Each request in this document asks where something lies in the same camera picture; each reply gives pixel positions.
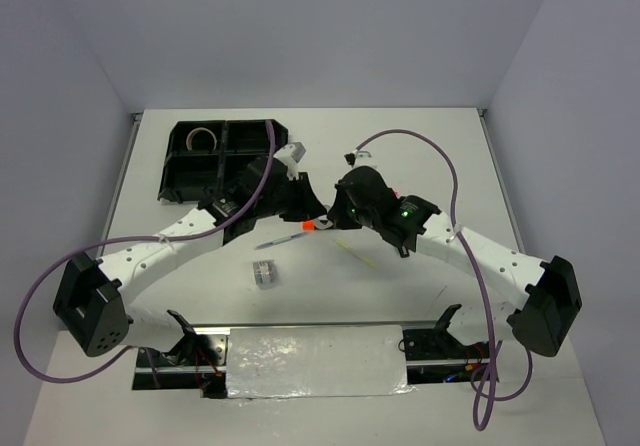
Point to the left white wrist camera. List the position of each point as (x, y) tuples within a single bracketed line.
[(290, 155)]

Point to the large clear tape roll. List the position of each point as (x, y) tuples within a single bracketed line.
[(201, 138)]

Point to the small clear tape roll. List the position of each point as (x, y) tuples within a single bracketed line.
[(322, 224)]

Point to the metal mounting rail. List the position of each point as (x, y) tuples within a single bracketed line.
[(420, 324)]

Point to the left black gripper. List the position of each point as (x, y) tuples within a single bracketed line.
[(305, 213)]

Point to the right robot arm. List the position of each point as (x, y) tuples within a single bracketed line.
[(543, 297)]

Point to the yellow thin pen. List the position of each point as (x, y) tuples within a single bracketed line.
[(355, 254)]

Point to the silver foil covered panel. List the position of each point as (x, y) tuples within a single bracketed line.
[(309, 362)]

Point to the black four-compartment organizer tray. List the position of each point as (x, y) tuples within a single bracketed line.
[(190, 176)]

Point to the blue highlighter marker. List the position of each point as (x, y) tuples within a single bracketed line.
[(403, 252)]

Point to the blue ballpoint pen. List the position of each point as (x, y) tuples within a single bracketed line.
[(281, 240)]

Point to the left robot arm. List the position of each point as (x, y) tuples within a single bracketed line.
[(95, 299)]

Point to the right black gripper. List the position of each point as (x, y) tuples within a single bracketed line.
[(337, 214)]

